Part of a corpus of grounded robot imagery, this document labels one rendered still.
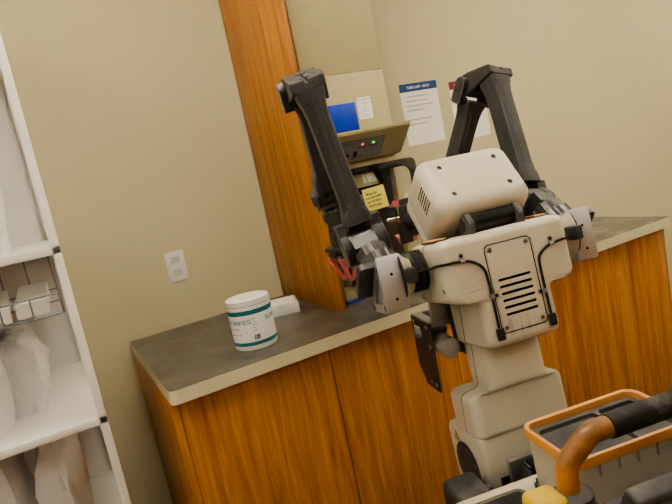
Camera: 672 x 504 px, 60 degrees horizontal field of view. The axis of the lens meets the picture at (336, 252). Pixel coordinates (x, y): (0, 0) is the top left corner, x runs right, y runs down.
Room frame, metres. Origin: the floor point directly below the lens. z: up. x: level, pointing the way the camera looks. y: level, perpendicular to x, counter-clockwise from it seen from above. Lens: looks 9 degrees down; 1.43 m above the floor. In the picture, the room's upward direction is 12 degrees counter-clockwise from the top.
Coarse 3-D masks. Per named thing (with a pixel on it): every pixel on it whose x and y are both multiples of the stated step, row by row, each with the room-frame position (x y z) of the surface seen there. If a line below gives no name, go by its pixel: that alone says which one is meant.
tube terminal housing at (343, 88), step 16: (336, 80) 2.04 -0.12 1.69; (352, 80) 2.07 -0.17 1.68; (368, 80) 2.10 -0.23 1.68; (336, 96) 2.04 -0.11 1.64; (352, 96) 2.06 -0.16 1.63; (384, 96) 2.12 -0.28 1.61; (384, 112) 2.12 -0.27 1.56; (368, 160) 2.07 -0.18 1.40; (384, 160) 2.10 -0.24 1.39; (352, 288) 2.00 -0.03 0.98
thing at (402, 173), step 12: (360, 168) 1.96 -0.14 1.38; (372, 168) 1.95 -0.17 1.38; (384, 168) 1.95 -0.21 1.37; (396, 168) 1.94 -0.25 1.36; (408, 168) 1.94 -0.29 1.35; (360, 180) 1.96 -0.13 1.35; (372, 180) 1.96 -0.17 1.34; (384, 180) 1.95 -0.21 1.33; (396, 180) 1.94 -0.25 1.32; (408, 180) 1.94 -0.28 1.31; (360, 192) 1.96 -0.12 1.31; (396, 192) 1.94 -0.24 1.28; (408, 192) 1.94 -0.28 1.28; (384, 216) 1.95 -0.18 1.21; (396, 228) 1.95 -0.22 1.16; (396, 240) 1.95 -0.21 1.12; (420, 240) 1.94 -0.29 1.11; (396, 252) 1.95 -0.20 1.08
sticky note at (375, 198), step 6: (378, 186) 1.95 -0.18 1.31; (366, 192) 1.96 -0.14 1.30; (372, 192) 1.96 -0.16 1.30; (378, 192) 1.95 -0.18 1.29; (384, 192) 1.95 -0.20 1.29; (366, 198) 1.96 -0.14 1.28; (372, 198) 1.96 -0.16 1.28; (378, 198) 1.95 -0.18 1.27; (384, 198) 1.95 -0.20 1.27; (366, 204) 1.96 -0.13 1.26; (372, 204) 1.96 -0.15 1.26; (378, 204) 1.95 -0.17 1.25; (384, 204) 1.95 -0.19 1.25; (372, 210) 1.96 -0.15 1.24
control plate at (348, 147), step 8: (376, 136) 1.98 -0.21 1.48; (384, 136) 2.00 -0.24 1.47; (344, 144) 1.93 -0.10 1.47; (352, 144) 1.95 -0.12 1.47; (360, 144) 1.97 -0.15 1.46; (368, 144) 1.99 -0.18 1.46; (376, 144) 2.01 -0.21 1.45; (344, 152) 1.96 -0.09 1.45; (352, 152) 1.98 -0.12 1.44; (360, 152) 2.00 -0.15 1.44; (376, 152) 2.04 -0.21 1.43
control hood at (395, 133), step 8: (368, 128) 1.95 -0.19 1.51; (376, 128) 1.96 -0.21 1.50; (384, 128) 1.98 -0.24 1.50; (392, 128) 2.00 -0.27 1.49; (400, 128) 2.02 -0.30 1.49; (408, 128) 2.04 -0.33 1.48; (344, 136) 1.91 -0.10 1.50; (352, 136) 1.93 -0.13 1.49; (360, 136) 1.95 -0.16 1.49; (368, 136) 1.97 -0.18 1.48; (392, 136) 2.02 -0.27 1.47; (400, 136) 2.04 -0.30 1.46; (384, 144) 2.03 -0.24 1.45; (392, 144) 2.05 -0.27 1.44; (400, 144) 2.07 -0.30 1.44; (384, 152) 2.06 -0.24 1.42; (392, 152) 2.08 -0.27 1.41; (352, 160) 2.01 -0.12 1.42
